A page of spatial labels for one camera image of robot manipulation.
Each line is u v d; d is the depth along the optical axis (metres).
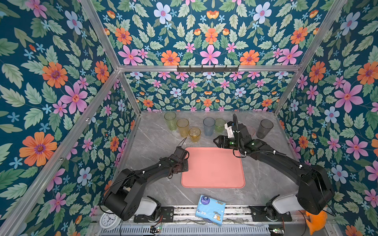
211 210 0.70
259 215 0.73
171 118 1.06
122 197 0.42
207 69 0.93
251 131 1.01
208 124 0.96
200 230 0.77
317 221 0.69
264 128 0.94
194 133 1.02
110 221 0.69
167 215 0.73
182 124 1.12
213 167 0.87
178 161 0.70
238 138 0.64
